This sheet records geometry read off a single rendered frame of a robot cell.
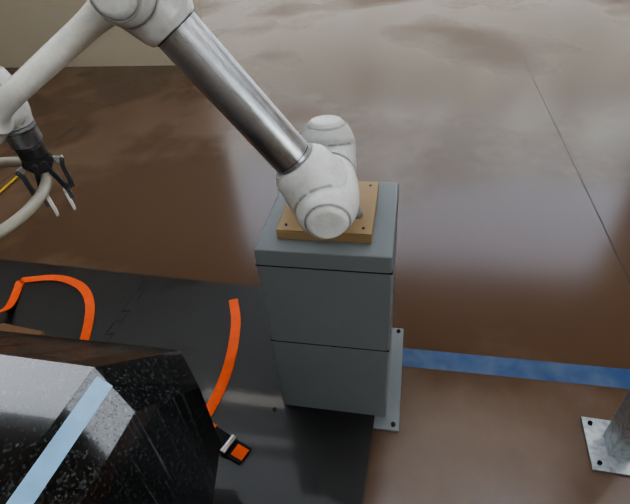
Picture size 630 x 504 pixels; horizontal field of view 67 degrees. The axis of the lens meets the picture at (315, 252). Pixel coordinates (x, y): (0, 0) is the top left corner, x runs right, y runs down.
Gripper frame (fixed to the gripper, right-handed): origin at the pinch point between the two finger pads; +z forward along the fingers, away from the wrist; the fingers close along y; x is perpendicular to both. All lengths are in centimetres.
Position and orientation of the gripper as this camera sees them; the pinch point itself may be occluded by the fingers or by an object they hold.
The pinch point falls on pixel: (61, 202)
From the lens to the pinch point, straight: 164.7
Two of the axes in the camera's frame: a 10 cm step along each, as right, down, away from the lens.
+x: 4.8, 5.5, -6.8
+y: -8.7, 3.9, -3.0
